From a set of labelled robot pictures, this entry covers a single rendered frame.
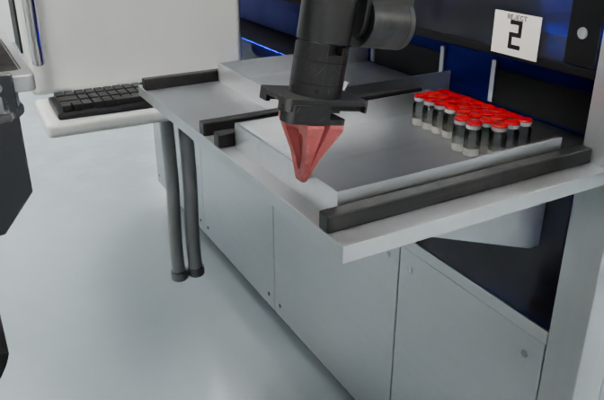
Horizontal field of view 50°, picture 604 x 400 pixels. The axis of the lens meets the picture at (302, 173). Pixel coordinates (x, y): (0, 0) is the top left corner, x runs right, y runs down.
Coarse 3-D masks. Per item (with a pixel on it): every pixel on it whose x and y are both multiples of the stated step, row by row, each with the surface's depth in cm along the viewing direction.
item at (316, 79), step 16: (304, 48) 65; (320, 48) 64; (336, 48) 66; (304, 64) 65; (320, 64) 65; (336, 64) 65; (304, 80) 66; (320, 80) 65; (336, 80) 66; (272, 96) 66; (288, 96) 65; (304, 96) 66; (320, 96) 66; (336, 96) 67; (352, 96) 70
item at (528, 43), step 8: (496, 16) 92; (504, 16) 91; (512, 16) 90; (520, 16) 88; (528, 16) 87; (536, 16) 86; (496, 24) 92; (504, 24) 91; (512, 24) 90; (528, 24) 87; (536, 24) 86; (496, 32) 93; (504, 32) 91; (528, 32) 88; (536, 32) 87; (496, 40) 93; (504, 40) 92; (512, 40) 90; (520, 40) 89; (528, 40) 88; (536, 40) 87; (496, 48) 93; (504, 48) 92; (520, 48) 89; (528, 48) 88; (536, 48) 87; (512, 56) 91; (520, 56) 90; (528, 56) 88; (536, 56) 87
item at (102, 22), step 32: (64, 0) 136; (96, 0) 139; (128, 0) 142; (160, 0) 145; (192, 0) 149; (224, 0) 152; (64, 32) 138; (96, 32) 141; (128, 32) 145; (160, 32) 148; (192, 32) 152; (224, 32) 155; (64, 64) 140; (96, 64) 144; (128, 64) 147; (160, 64) 151; (192, 64) 154
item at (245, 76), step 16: (352, 48) 133; (368, 48) 135; (224, 64) 120; (240, 64) 122; (256, 64) 124; (272, 64) 125; (288, 64) 127; (352, 64) 133; (368, 64) 133; (224, 80) 119; (240, 80) 112; (256, 80) 121; (272, 80) 121; (288, 80) 121; (352, 80) 121; (368, 80) 121; (384, 80) 108; (400, 80) 109; (416, 80) 111; (432, 80) 113; (448, 80) 115; (256, 96) 107
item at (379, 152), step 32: (256, 128) 89; (352, 128) 95; (384, 128) 95; (416, 128) 95; (256, 160) 83; (288, 160) 75; (320, 160) 83; (352, 160) 83; (384, 160) 83; (416, 160) 83; (448, 160) 83; (480, 160) 76; (512, 160) 78; (320, 192) 70; (352, 192) 67; (384, 192) 70
